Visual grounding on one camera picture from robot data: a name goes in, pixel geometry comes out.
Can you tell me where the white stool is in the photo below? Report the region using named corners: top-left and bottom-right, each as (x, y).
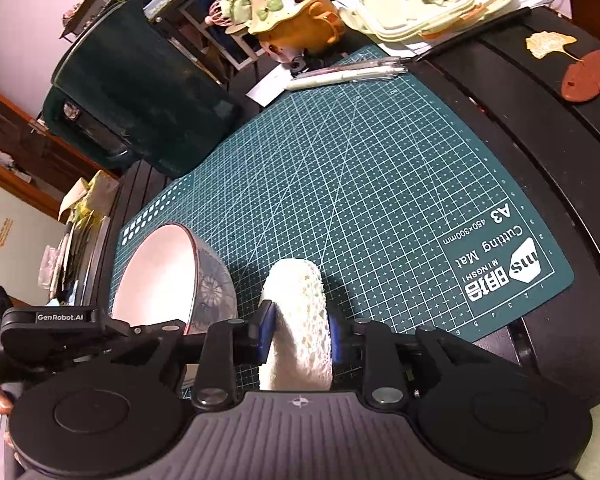
top-left (177, 0), bottom-right (266, 68)

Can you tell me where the white ceramic bowl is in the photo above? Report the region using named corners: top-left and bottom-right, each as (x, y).
top-left (111, 222), bottom-right (239, 341)

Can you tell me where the brown leaf-shaped coaster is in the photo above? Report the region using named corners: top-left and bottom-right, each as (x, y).
top-left (560, 49), bottom-right (600, 103)

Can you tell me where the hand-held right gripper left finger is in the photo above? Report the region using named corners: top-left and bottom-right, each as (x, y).
top-left (112, 300), bottom-right (278, 411)

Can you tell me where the white note paper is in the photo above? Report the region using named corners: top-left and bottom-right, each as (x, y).
top-left (246, 62), bottom-right (306, 108)

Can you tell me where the yellow ginkgo leaf ornament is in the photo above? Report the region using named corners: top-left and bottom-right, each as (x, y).
top-left (525, 31), bottom-right (578, 61)

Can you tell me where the clear pen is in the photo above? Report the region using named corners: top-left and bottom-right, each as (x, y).
top-left (300, 56), bottom-right (412, 77)

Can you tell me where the white pen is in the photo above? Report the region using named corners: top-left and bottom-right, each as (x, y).
top-left (284, 67), bottom-right (398, 92)

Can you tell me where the white loofah sponge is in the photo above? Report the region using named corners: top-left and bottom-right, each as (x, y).
top-left (257, 258), bottom-right (333, 392)

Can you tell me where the stack of pale green lids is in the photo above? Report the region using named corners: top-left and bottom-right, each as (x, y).
top-left (339, 0), bottom-right (516, 43)

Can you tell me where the dark green kettle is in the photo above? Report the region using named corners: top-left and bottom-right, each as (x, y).
top-left (41, 0), bottom-right (243, 178)

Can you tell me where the brown wooden shelf unit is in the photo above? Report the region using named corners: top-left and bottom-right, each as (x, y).
top-left (0, 80), bottom-right (123, 221)

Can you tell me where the orange cat teapot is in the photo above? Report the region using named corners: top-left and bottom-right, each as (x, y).
top-left (222, 0), bottom-right (343, 63)

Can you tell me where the green cutting mat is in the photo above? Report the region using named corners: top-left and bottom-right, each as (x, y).
top-left (111, 45), bottom-right (576, 396)

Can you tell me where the stack of books and papers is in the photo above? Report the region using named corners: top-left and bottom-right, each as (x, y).
top-left (40, 170), bottom-right (121, 306)

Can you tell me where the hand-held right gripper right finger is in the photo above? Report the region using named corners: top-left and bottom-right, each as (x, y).
top-left (327, 310), bottom-right (486, 411)

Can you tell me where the gold calligraphy wall scroll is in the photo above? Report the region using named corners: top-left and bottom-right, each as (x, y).
top-left (0, 175), bottom-right (68, 286)

